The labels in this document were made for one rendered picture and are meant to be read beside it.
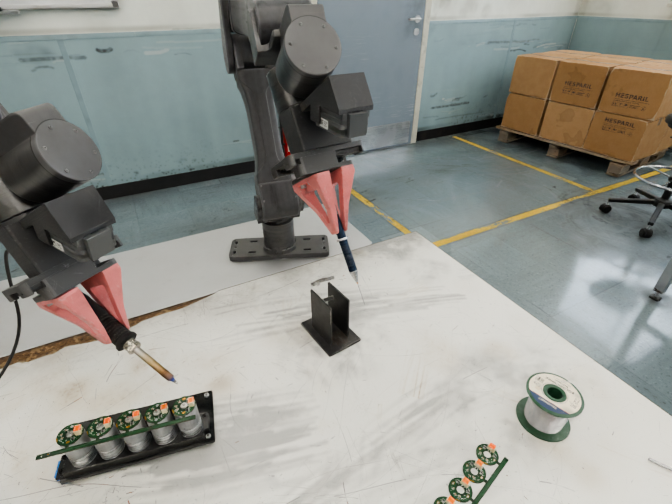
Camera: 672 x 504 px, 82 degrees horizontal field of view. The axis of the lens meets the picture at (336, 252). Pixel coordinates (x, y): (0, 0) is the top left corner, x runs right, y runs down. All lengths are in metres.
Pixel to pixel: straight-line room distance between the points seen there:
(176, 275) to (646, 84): 3.36
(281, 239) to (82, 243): 0.44
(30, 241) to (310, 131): 0.29
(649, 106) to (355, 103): 3.30
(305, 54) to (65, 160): 0.24
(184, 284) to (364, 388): 0.39
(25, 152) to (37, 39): 2.52
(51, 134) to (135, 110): 2.57
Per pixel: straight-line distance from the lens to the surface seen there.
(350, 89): 0.41
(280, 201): 0.71
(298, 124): 0.45
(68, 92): 2.96
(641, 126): 3.65
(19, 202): 0.47
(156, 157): 3.07
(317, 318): 0.60
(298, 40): 0.42
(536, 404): 0.53
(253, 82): 0.74
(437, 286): 0.73
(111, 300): 0.49
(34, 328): 0.79
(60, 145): 0.42
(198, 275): 0.78
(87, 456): 0.54
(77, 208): 0.40
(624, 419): 0.64
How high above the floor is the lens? 1.19
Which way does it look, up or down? 34 degrees down
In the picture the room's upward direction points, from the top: straight up
